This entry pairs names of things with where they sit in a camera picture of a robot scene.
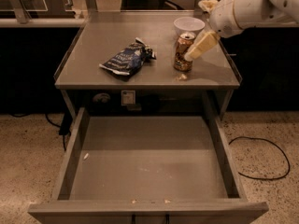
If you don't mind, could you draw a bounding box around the black floor cable right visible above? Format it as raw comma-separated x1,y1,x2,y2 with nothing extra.
228,136,292,182

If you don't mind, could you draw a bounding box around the open grey top drawer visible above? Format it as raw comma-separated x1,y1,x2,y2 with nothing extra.
28,109,268,224

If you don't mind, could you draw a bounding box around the black floor cable left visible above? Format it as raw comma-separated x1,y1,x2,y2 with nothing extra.
8,111,73,152

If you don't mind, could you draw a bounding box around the white bowl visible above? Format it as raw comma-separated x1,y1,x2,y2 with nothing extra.
174,17,205,35

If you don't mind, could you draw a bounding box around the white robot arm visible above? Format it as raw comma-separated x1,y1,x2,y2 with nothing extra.
184,0,299,61

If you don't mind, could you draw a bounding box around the orange soda can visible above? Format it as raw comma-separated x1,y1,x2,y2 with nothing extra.
174,32,195,72

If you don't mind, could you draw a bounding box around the black floor cable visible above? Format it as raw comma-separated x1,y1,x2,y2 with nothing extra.
228,136,292,182
8,111,73,152

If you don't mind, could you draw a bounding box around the white label sticker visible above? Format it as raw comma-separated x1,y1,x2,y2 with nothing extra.
121,91,135,105

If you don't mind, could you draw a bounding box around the grey metal cabinet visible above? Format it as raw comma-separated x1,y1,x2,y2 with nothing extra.
55,10,241,113

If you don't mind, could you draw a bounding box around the blue chip bag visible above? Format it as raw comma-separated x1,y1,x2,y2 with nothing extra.
99,37,156,77

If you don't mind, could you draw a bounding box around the white horizontal rail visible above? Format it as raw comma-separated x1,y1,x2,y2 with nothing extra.
0,17,299,29

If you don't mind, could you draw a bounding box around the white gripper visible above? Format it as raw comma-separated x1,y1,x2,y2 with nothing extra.
184,0,243,62

